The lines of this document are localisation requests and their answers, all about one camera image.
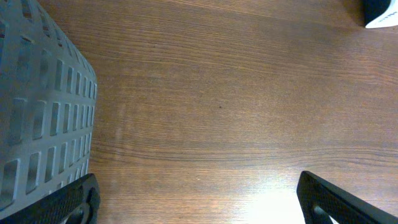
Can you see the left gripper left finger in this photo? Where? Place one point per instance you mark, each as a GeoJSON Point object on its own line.
{"type": "Point", "coordinates": [77, 202]}

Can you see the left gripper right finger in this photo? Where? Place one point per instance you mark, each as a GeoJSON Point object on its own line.
{"type": "Point", "coordinates": [324, 202]}

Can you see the white barcode scanner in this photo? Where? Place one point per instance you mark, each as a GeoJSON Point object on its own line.
{"type": "Point", "coordinates": [380, 13]}

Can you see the grey plastic mesh basket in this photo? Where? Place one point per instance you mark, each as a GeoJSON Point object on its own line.
{"type": "Point", "coordinates": [48, 102]}

